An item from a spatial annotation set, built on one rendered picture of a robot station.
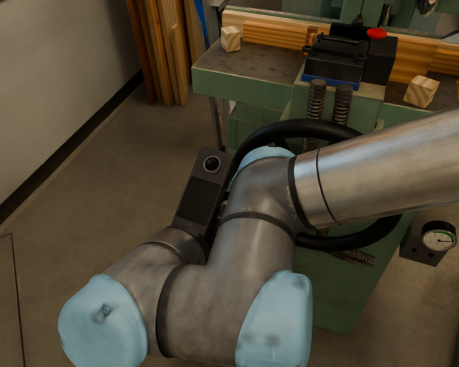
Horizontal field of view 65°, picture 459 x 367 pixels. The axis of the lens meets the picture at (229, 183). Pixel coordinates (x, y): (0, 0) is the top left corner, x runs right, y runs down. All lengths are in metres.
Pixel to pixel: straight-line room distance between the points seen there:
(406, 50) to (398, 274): 1.03
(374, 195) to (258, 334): 0.14
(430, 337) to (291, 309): 1.27
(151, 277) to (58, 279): 1.29
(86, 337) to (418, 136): 0.29
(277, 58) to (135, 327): 0.65
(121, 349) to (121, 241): 1.33
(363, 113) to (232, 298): 0.42
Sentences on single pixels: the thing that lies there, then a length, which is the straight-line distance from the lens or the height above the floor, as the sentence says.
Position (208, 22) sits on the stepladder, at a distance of 1.58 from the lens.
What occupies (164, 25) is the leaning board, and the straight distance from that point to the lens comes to 2.14.
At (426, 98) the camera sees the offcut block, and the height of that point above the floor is 0.92.
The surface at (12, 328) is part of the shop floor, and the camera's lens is 1.56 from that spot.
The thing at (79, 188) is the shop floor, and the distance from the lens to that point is 1.90.
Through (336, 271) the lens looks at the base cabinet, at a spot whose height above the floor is 0.36.
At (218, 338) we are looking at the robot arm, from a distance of 0.28.
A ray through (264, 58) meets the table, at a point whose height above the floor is 0.90.
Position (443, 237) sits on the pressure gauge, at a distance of 0.84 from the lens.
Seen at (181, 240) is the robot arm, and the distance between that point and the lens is 0.38.
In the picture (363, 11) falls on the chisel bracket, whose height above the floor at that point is 1.01.
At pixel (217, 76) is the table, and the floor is 0.89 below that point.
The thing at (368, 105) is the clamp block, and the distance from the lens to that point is 0.61.
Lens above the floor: 1.25
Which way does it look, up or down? 45 degrees down
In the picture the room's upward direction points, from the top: straight up
